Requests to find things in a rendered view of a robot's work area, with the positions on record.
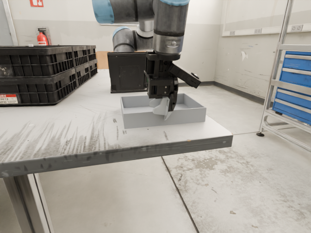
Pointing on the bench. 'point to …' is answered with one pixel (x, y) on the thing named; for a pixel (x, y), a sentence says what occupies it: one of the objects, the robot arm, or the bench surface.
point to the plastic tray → (184, 102)
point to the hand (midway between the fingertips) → (166, 115)
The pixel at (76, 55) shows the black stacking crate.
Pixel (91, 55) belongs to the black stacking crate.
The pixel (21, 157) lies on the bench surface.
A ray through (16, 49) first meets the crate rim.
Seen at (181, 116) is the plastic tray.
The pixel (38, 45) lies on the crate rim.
